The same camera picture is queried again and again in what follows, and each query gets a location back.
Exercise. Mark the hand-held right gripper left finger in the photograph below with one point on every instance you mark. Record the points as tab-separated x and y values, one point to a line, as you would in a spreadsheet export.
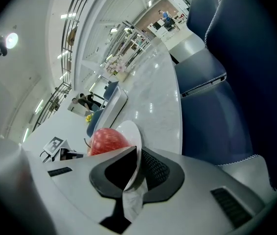
114	177

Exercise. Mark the yellow sunflower bouquet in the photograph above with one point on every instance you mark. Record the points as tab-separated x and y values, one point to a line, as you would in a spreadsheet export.
88	118

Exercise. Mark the pink flowers in cream pot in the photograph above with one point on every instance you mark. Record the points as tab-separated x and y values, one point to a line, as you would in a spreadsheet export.
116	66

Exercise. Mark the white round plate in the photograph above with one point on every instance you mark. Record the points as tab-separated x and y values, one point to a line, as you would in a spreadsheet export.
132	133

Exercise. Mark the white storage shelving racks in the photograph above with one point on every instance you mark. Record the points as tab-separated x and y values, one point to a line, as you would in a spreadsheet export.
133	40

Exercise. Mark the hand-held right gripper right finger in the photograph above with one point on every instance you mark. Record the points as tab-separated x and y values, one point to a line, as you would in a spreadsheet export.
163	175

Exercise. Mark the red apple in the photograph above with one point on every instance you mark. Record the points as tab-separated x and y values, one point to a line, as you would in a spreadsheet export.
106	141

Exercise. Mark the grey serving tray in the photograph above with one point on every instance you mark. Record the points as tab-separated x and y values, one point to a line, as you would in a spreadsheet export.
115	101

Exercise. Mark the round ceiling light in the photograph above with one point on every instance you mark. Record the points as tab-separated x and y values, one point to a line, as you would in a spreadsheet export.
12	40

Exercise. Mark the grey marble dining table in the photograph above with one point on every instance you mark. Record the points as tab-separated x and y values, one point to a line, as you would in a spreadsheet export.
153	94

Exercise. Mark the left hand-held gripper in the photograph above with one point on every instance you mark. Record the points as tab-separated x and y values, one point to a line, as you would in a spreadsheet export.
55	147

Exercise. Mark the large white board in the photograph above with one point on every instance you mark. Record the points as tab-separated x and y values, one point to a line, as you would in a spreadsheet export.
75	110

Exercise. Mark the black mezzanine railing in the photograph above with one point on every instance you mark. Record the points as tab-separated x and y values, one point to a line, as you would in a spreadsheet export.
66	33

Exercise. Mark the blue upholstered dining chair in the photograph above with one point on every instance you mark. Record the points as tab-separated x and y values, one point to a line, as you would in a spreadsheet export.
251	82
93	127
110	88
199	11

